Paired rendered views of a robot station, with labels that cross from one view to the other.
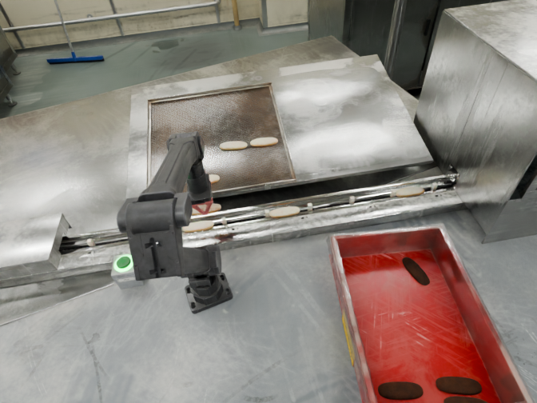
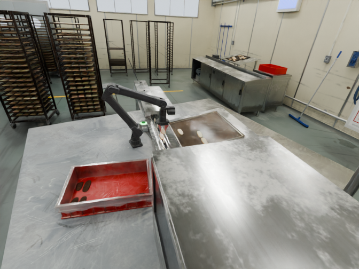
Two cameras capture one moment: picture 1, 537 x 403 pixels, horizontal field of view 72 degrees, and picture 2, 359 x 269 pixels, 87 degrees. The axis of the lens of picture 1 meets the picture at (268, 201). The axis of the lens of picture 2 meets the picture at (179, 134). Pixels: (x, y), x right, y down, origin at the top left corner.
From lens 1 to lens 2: 1.34 m
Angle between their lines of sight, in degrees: 60
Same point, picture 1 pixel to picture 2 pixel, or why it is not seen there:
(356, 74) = not seen: hidden behind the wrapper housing
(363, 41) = not seen: outside the picture
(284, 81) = not seen: hidden behind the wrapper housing
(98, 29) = (324, 118)
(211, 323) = (124, 145)
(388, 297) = (125, 186)
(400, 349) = (102, 188)
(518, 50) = (211, 149)
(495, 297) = (118, 228)
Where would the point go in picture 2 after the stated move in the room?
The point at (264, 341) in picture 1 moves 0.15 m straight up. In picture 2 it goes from (115, 155) to (112, 139)
